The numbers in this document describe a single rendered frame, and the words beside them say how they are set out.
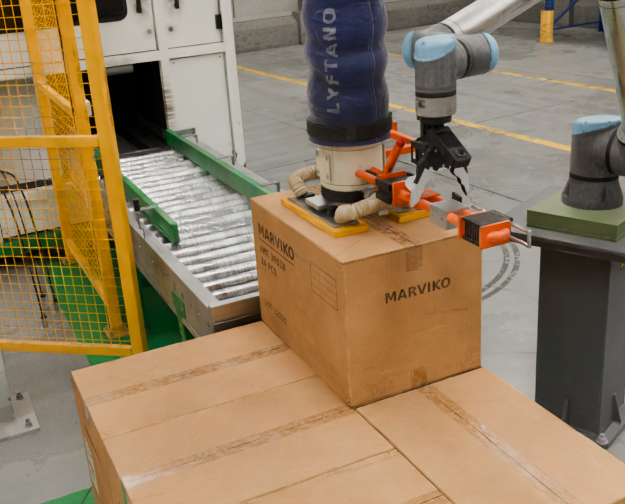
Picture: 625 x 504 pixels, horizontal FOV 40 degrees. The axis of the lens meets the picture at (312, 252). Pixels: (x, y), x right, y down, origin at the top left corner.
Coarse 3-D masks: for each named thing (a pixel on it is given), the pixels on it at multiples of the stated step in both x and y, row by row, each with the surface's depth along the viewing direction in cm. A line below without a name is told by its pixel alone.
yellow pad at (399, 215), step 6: (390, 210) 226; (396, 210) 224; (402, 210) 224; (408, 210) 224; (414, 210) 225; (420, 210) 225; (390, 216) 225; (396, 216) 222; (402, 216) 222; (408, 216) 222; (414, 216) 223; (420, 216) 224; (426, 216) 224; (402, 222) 222
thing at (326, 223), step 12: (312, 192) 235; (288, 204) 237; (300, 204) 234; (300, 216) 232; (312, 216) 226; (324, 216) 223; (324, 228) 218; (336, 228) 216; (348, 228) 215; (360, 228) 217
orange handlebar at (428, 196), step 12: (396, 132) 255; (408, 144) 248; (372, 168) 222; (372, 180) 214; (408, 192) 201; (432, 192) 198; (408, 204) 200; (420, 204) 195; (456, 216) 184; (504, 228) 175; (492, 240) 174
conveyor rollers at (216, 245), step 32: (128, 160) 461; (160, 160) 452; (160, 192) 399; (192, 192) 396; (224, 192) 393; (192, 224) 353; (224, 224) 350; (192, 256) 318; (224, 256) 322; (224, 288) 288; (256, 288) 291
